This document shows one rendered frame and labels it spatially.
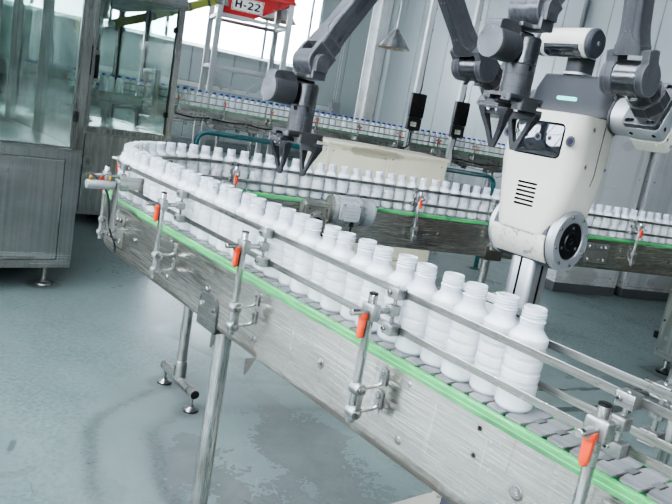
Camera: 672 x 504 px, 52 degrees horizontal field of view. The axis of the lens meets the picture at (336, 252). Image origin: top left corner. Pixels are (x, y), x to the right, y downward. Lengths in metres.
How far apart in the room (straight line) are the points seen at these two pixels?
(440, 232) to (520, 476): 2.45
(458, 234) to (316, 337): 2.15
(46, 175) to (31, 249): 0.47
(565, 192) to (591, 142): 0.13
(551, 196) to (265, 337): 0.78
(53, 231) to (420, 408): 3.69
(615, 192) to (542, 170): 5.89
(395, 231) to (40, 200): 2.28
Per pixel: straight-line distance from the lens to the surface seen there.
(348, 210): 3.05
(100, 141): 6.65
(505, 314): 1.13
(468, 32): 1.88
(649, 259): 4.27
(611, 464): 1.05
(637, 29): 1.64
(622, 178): 7.70
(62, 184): 4.61
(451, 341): 1.17
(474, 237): 3.55
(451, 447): 1.17
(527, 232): 1.81
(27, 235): 4.62
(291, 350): 1.49
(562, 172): 1.77
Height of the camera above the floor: 1.40
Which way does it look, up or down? 11 degrees down
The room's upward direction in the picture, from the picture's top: 10 degrees clockwise
